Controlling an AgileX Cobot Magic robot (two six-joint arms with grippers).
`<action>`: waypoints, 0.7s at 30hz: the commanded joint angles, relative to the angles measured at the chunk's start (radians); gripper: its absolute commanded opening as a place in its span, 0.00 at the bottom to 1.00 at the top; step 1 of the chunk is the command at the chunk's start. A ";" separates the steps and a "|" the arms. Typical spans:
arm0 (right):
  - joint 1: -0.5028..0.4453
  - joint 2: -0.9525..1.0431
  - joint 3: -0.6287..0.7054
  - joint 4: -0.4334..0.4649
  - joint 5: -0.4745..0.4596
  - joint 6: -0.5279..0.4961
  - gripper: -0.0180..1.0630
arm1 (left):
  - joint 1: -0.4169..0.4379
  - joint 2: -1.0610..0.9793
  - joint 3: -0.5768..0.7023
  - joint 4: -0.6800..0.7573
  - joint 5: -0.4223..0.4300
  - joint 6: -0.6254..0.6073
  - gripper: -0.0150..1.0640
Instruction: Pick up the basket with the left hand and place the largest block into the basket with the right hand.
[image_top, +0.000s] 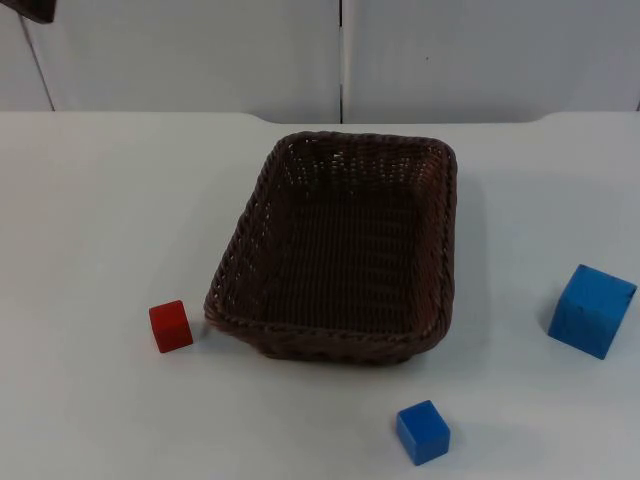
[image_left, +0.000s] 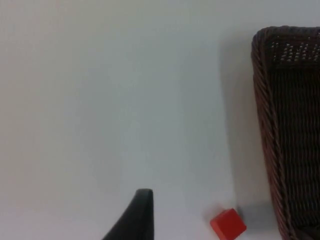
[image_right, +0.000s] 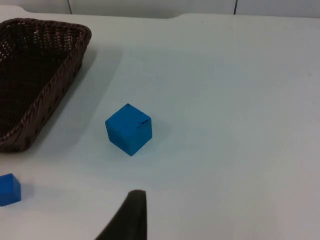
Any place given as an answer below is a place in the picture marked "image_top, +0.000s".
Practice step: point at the small red cube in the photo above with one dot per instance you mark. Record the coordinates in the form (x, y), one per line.
(170, 326)

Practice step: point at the large blue cube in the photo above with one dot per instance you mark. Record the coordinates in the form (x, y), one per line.
(590, 312)

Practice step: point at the dark brown wicker basket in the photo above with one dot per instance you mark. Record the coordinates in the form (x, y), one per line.
(345, 260)

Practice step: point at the small blue cube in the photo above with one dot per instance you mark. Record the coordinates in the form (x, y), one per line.
(423, 433)

